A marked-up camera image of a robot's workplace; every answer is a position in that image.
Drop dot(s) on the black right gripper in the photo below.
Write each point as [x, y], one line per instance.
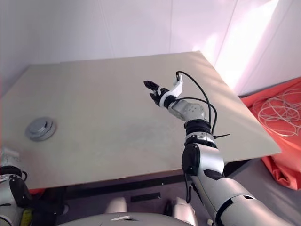
[158, 96]

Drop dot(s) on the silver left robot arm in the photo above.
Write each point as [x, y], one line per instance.
[9, 188]

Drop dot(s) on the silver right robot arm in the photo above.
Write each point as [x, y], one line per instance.
[211, 162]

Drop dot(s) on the black strip on floor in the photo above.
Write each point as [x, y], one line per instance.
[145, 197]

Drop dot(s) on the beige rounded robot leg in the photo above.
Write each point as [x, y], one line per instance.
[185, 209]
[116, 204]

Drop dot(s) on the grey robot torso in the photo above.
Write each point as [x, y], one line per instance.
[141, 221]

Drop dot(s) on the yellow object under table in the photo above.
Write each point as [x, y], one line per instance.
[27, 217]

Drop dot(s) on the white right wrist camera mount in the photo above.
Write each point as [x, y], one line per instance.
[177, 89]

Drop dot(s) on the black table frame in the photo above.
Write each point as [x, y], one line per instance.
[117, 181]

